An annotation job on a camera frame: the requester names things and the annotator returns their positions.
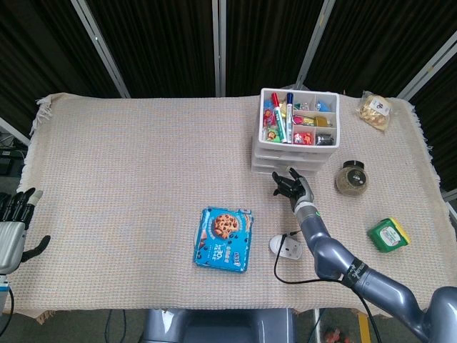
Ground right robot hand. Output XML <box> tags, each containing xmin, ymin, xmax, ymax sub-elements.
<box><xmin>271</xmin><ymin>166</ymin><xmax>315</xmax><ymax>210</ymax></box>

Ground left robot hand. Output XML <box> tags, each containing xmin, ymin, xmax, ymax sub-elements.
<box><xmin>0</xmin><ymin>188</ymin><xmax>51</xmax><ymax>274</ymax></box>

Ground clear plastic drawer with dice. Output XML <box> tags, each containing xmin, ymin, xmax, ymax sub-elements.
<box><xmin>251</xmin><ymin>164</ymin><xmax>319</xmax><ymax>177</ymax></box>

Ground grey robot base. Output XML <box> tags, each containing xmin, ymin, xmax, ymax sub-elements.
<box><xmin>142</xmin><ymin>309</ymin><xmax>297</xmax><ymax>343</ymax></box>

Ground blue cookie package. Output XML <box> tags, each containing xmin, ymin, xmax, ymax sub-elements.
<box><xmin>192</xmin><ymin>206</ymin><xmax>254</xmax><ymax>274</ymax></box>

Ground glass spice jar black lid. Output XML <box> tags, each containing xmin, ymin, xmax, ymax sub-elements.
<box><xmin>334</xmin><ymin>160</ymin><xmax>368</xmax><ymax>198</ymax></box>

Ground small red trinkets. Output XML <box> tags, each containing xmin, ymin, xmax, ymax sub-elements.
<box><xmin>293</xmin><ymin>131</ymin><xmax>314</xmax><ymax>146</ymax></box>

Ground white computer mouse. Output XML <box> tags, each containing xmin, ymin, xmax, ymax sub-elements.
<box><xmin>268</xmin><ymin>234</ymin><xmax>304</xmax><ymax>260</ymax></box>

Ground red capped marker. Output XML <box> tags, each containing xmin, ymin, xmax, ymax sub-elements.
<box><xmin>271</xmin><ymin>92</ymin><xmax>288</xmax><ymax>144</ymax></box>

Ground blue capped marker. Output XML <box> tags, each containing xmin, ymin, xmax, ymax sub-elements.
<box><xmin>285</xmin><ymin>92</ymin><xmax>296</xmax><ymax>143</ymax></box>

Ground green yellow sponge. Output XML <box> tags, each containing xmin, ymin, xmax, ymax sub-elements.
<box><xmin>366</xmin><ymin>217</ymin><xmax>411</xmax><ymax>254</ymax></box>

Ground clear snack bag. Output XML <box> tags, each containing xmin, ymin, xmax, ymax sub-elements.
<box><xmin>356</xmin><ymin>90</ymin><xmax>393</xmax><ymax>135</ymax></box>

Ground beige woven tablecloth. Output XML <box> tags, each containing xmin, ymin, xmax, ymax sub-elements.
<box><xmin>16</xmin><ymin>91</ymin><xmax>442</xmax><ymax>324</ymax></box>

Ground black pleated curtain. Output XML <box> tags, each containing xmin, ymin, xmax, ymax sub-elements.
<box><xmin>0</xmin><ymin>0</ymin><xmax>457</xmax><ymax>194</ymax></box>

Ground white drawer organizer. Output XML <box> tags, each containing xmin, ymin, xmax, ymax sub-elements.
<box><xmin>251</xmin><ymin>88</ymin><xmax>341</xmax><ymax>177</ymax></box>

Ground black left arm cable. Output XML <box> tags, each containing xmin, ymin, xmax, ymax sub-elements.
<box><xmin>0</xmin><ymin>287</ymin><xmax>15</xmax><ymax>315</ymax></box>

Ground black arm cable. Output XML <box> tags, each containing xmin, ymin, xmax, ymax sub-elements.
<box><xmin>273</xmin><ymin>230</ymin><xmax>380</xmax><ymax>343</ymax></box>
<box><xmin>0</xmin><ymin>287</ymin><xmax>15</xmax><ymax>315</ymax></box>

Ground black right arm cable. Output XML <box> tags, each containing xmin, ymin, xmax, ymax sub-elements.
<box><xmin>273</xmin><ymin>230</ymin><xmax>380</xmax><ymax>343</ymax></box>

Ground aluminium frame post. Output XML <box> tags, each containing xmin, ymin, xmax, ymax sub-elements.
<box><xmin>0</xmin><ymin>116</ymin><xmax>31</xmax><ymax>146</ymax></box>
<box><xmin>70</xmin><ymin>0</ymin><xmax>131</xmax><ymax>98</ymax></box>
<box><xmin>212</xmin><ymin>0</ymin><xmax>228</xmax><ymax>96</ymax></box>
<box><xmin>295</xmin><ymin>0</ymin><xmax>336</xmax><ymax>89</ymax></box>
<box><xmin>396</xmin><ymin>30</ymin><xmax>457</xmax><ymax>101</ymax></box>

